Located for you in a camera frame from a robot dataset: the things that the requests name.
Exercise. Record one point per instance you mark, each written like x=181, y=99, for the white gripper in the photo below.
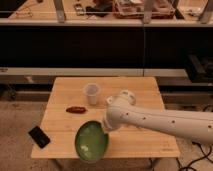
x=106, y=126

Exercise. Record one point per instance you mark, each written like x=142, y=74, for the green ceramic bowl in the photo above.
x=91, y=142

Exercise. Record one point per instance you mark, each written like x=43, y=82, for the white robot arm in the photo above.
x=121, y=109

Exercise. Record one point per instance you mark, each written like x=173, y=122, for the brown sausage toy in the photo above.
x=76, y=110

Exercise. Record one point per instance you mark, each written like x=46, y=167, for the clear plastic cup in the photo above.
x=92, y=92

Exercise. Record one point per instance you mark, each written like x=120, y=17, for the wooden table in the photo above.
x=77, y=100

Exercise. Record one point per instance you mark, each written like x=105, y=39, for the black smartphone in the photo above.
x=39, y=137

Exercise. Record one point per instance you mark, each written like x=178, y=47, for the basket on shelf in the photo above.
x=136, y=8

